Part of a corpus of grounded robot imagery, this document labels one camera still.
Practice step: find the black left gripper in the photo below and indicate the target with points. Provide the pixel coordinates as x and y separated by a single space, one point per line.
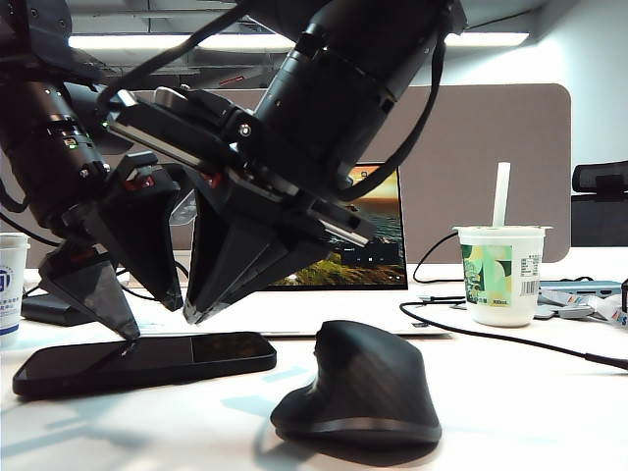
93 216

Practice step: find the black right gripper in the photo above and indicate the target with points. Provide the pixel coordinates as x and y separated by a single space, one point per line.
216 147

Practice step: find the black smartphone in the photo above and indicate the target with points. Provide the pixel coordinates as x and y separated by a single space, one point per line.
196 358

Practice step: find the black ergonomic computer mouse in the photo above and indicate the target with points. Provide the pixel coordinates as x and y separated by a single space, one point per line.
363 382

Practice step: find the brown felt desk partition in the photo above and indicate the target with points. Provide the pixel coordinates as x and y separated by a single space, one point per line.
490 172

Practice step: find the black laptop power adapter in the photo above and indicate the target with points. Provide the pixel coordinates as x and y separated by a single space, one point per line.
39 311

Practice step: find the white paper cup blue logo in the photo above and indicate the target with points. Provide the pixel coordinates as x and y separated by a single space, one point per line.
10 294

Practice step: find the white laptop with landscape wallpaper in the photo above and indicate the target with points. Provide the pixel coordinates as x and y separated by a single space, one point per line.
382 245

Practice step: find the white yogurt cup green label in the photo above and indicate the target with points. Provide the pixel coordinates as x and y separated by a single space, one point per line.
495 294

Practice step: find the white drinking straw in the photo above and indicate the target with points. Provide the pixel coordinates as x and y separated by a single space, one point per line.
501 196

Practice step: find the long ceiling light strip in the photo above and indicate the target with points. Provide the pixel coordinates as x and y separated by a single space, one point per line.
490 40

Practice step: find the black mesh office chair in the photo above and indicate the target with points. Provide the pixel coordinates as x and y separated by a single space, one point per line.
598 216

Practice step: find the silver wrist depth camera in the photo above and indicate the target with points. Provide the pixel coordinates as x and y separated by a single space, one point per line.
172 95

